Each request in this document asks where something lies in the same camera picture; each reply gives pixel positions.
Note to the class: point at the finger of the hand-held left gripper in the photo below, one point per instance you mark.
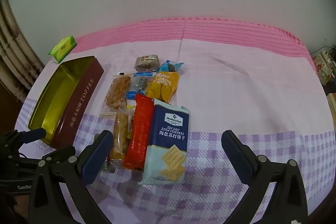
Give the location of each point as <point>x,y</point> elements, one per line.
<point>61,151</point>
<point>34,134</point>

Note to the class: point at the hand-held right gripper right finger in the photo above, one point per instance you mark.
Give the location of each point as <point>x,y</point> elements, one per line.
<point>237,158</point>

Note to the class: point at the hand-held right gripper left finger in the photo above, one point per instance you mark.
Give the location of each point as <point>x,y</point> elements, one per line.
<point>95,161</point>

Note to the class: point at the long golden pastry packet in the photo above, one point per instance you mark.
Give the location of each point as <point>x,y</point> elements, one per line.
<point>120,132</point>

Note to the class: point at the red snack packet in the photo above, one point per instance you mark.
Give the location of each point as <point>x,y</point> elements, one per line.
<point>137,132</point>

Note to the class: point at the maroon tin box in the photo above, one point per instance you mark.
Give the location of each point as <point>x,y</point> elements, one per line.
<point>78,98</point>

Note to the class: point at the twisted fried dough packet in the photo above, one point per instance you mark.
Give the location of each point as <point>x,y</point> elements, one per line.
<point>116,92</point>

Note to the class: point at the blue cracker packet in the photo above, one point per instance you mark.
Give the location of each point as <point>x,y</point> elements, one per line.
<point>168,140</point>

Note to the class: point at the clear candy with blue ends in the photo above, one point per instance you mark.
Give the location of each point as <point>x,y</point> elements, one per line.
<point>140,85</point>

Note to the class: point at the yellow snack packet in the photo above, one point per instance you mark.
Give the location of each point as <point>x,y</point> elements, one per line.
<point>162,86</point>

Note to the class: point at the brown nut candy bar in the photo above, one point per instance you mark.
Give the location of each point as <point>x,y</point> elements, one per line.
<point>147,63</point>

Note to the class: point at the dark wooden cabinet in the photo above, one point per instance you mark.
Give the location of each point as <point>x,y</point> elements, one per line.
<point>8,108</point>

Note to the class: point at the pink checked bed sheet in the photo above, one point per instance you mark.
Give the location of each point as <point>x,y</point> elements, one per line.
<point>236,98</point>

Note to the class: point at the green tissue pack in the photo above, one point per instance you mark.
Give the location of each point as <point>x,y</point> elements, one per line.
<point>63,48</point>

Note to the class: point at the brown box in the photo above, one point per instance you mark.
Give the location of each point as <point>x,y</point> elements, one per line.
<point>332,98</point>

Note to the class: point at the floral bag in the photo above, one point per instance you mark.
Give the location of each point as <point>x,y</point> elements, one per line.
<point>324,66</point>

